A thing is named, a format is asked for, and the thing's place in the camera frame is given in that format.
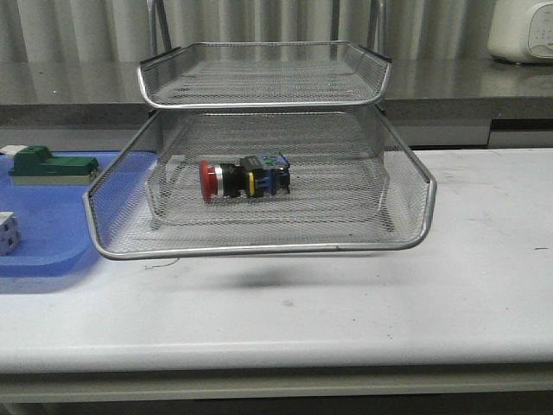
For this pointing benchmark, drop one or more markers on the red emergency stop button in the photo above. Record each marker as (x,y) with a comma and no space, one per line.
(254,177)

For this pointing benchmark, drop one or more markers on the grey stone counter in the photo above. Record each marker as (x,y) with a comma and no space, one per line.
(459,103)

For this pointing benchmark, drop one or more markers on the blue plastic tray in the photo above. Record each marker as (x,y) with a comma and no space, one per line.
(55,239)

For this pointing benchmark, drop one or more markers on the green electrical module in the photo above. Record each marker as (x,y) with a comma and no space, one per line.
(37,165)

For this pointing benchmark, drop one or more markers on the white appliance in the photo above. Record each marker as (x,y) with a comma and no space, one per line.
(521,32)

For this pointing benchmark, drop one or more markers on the silver wire rack frame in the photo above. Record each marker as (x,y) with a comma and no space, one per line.
(161,42)

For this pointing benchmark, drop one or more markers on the thin dark wire scrap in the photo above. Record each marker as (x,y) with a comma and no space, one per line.
(162,264)

